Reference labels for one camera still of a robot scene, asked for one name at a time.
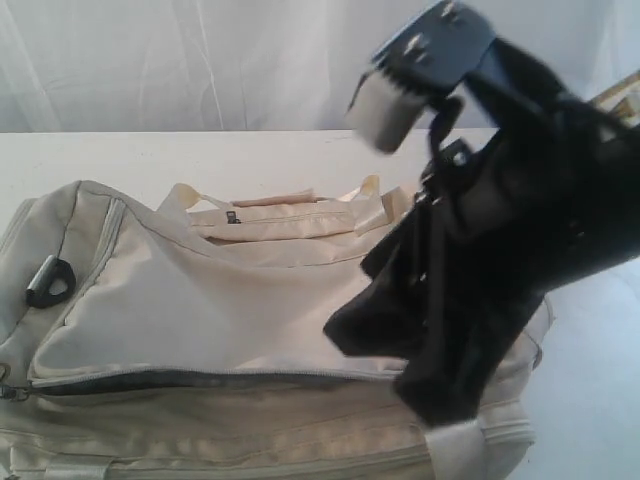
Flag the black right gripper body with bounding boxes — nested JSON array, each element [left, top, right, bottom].
[[362, 39, 639, 305]]

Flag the cream canvas bag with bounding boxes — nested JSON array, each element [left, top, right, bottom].
[[1, 176, 553, 479]]

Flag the white curtain backdrop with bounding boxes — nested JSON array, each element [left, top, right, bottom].
[[0, 0, 640, 135]]

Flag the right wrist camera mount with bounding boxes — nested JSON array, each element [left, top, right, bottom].
[[346, 1, 496, 154]]

